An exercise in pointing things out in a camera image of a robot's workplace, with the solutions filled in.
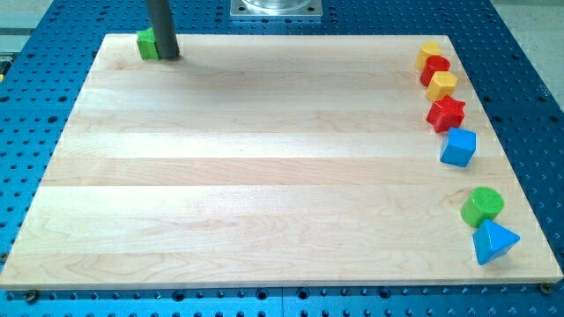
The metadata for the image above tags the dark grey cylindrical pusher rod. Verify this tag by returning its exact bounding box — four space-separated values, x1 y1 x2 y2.
145 0 180 60

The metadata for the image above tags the green star block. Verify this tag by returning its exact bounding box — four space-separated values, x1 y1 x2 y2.
137 27 160 60

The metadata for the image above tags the red star block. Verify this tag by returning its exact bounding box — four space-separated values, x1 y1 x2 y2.
426 95 465 133

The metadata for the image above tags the blue perforated metal table plate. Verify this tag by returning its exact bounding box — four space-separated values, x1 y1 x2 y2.
1 1 563 316

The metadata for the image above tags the light wooden board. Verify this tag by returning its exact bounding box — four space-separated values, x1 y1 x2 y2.
1 33 562 291

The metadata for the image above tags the yellow half-round block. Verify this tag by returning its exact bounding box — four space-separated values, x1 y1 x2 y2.
415 41 442 70

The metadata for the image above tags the red cylinder block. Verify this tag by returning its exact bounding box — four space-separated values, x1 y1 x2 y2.
419 55 450 87

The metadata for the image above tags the yellow hexagon block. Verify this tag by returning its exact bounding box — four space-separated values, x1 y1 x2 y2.
426 71 458 101

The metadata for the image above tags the blue cube block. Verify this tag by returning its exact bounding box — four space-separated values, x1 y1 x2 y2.
440 128 477 167

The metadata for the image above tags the green cylinder block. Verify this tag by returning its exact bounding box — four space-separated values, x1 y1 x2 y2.
460 187 505 228

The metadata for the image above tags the blue triangle block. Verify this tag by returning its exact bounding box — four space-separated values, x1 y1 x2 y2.
472 219 521 265

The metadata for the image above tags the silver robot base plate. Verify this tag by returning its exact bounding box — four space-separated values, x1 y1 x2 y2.
230 0 323 18

